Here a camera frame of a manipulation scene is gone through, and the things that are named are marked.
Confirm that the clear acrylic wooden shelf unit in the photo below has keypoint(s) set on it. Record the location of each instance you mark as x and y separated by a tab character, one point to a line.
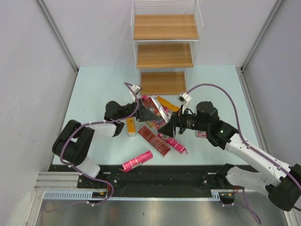
166	34

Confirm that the gold silver toothpaste box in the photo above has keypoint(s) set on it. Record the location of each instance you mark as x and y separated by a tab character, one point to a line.
150	124

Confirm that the white slotted cable duct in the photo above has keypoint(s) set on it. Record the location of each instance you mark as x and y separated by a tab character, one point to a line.
95	196

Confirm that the red silver 3D toothpaste box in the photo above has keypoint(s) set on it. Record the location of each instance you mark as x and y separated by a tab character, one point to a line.
152	104

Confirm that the dark red toothpaste box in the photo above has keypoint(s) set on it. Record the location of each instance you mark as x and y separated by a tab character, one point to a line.
154	141

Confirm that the orange toothpaste box right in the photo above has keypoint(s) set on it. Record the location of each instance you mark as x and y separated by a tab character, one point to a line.
171	107

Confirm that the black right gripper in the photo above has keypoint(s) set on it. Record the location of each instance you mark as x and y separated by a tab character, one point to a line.
177	119

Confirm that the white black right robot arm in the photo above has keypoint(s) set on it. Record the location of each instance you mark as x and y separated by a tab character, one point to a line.
277	180

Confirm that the pink toothpaste box lower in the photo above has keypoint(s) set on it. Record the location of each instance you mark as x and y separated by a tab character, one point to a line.
137	161

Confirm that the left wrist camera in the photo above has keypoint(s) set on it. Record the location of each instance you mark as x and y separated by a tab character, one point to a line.
136	89

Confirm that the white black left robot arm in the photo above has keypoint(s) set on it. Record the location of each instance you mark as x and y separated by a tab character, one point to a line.
73	143

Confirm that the orange toothpaste box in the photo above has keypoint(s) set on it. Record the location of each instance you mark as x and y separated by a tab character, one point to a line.
171	107
131	129

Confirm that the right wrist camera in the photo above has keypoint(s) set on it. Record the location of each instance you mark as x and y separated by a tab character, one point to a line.
185	100

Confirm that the pink toothpaste box middle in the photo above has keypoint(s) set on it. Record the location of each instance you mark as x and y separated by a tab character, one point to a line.
173	143

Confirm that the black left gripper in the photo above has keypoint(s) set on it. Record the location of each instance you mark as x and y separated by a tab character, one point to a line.
145	113

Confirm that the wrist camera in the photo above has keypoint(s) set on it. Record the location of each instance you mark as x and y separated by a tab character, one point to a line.
185	100
136	89

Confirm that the orange toothpaste box left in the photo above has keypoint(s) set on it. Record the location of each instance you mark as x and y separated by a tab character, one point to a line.
131	129

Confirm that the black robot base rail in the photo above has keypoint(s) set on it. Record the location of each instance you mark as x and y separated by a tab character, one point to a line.
183	180

